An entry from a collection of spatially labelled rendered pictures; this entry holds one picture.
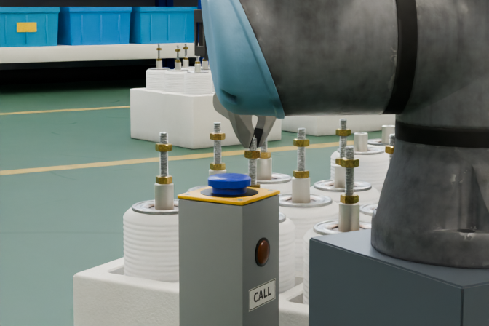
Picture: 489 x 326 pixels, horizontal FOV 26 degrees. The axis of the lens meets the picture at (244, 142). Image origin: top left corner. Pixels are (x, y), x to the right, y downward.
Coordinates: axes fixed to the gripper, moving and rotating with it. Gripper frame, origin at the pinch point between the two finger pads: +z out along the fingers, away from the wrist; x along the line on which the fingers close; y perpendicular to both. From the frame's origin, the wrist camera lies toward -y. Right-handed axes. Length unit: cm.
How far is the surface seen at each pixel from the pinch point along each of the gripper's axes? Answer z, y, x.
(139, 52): 12, 437, -215
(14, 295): 34, 71, 1
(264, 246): 7.6, -17.1, 10.6
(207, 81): 11, 212, -123
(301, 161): 4.4, 5.5, -10.3
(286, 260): 13.4, -3.7, -1.4
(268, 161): 6.7, 20.7, -16.0
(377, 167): 11, 31, -44
